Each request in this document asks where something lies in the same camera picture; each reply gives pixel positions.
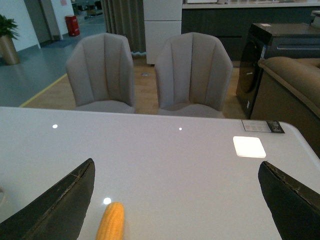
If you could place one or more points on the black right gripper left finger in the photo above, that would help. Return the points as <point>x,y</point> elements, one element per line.
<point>58,213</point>

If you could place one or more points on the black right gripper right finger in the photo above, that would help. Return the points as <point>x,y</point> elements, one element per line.
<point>295,208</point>

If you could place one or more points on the yellow corn cob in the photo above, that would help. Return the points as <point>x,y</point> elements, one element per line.
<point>112,223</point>

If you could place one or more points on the green potted plant gold pot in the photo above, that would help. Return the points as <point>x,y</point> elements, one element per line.
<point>8,32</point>

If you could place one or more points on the black white table label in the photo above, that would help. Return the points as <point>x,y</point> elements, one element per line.
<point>265,126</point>

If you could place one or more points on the tan sofa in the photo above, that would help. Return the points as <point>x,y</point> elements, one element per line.
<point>294,98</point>

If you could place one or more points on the black washing machine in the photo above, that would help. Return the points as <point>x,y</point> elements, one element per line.
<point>272,48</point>

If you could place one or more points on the left beige upholstered chair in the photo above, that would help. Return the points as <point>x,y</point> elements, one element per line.
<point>101,74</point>

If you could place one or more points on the beige upholstered chair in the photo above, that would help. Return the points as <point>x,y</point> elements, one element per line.
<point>193,72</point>
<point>101,74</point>

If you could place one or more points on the right beige upholstered chair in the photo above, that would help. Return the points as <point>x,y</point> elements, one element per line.
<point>193,72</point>

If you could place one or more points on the dark kitchen counter cabinet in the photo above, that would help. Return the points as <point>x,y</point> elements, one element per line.
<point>231,24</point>

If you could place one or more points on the grey ribbed curtain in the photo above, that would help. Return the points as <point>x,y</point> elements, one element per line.
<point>126,18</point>

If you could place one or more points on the white pillar cabinet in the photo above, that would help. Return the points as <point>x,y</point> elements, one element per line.
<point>162,20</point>

